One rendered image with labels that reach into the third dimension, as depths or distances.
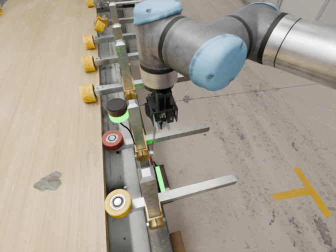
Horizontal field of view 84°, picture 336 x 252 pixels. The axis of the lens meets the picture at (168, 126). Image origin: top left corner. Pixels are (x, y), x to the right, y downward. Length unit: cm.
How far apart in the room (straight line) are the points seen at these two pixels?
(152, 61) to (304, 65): 26
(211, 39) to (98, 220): 55
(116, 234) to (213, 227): 83
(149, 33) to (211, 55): 13
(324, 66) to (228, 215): 136
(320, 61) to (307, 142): 192
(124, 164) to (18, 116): 51
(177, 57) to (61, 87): 83
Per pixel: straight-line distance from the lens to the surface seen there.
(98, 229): 63
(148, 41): 38
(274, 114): 236
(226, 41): 30
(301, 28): 39
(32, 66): 134
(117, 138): 75
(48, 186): 73
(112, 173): 100
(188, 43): 32
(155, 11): 36
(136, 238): 89
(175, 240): 143
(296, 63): 38
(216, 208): 159
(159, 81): 43
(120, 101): 58
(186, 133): 81
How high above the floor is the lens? 149
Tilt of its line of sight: 50 degrees down
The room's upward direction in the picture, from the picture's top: straight up
